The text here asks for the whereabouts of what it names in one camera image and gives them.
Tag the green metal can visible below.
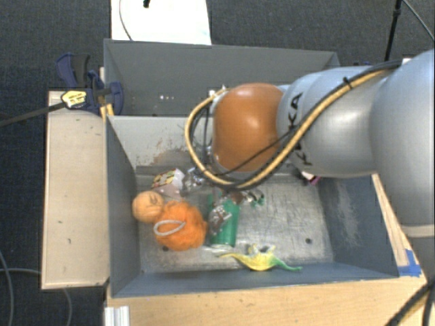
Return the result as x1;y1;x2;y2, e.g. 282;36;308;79
206;195;241;249

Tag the pink and white small object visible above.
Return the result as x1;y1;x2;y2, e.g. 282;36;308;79
303;170;322;187

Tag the grey metal bin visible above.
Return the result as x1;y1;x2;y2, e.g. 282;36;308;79
103;38;400;299

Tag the colourful foil snack packet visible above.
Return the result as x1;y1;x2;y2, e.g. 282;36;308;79
151;167;206;198

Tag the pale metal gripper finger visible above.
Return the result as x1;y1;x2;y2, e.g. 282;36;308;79
217;204;235;222
207;215;226;236

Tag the orange toy pumpkin ball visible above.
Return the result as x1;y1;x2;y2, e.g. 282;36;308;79
131;190;166;223

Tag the yellow green toy dinosaur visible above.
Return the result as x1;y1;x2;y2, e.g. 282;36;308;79
218;243;303;272

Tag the orange mesh bath sponge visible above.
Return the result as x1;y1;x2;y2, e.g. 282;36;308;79
152;200;209;252

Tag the pale wood flat board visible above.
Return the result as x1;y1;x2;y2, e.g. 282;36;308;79
41;91;111;290

